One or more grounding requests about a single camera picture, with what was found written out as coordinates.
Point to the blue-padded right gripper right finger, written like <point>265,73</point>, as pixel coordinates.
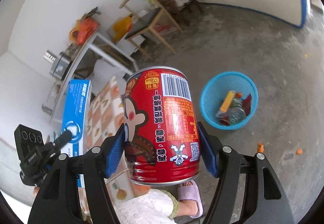
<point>264,199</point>

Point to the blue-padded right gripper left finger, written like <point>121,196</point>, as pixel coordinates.
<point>58,198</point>

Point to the blue toothpaste box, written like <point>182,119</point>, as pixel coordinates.
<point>75,119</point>

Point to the white yellow medicine box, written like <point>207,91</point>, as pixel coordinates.
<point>227,101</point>

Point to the red drink can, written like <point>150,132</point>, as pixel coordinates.
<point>162,141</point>

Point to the green label plastic bottle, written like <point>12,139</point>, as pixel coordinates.
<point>236,113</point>

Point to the red snack bag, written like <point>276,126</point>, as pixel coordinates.
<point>247,102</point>

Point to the blue plastic trash basket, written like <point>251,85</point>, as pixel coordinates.
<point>216,90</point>

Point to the person's left hand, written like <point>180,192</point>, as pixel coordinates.
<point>35,191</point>

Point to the purple slipper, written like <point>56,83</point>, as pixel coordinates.
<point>189,201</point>

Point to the patterned tablecloth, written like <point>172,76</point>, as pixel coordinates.
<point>107,178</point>

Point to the silver rice cooker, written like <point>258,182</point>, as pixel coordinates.
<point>61,66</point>

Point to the white side table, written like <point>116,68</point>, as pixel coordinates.
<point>97,48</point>

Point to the red plastic bag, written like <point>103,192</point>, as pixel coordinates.
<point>82,30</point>

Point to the wooden chair black seat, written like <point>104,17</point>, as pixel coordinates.
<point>146,23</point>

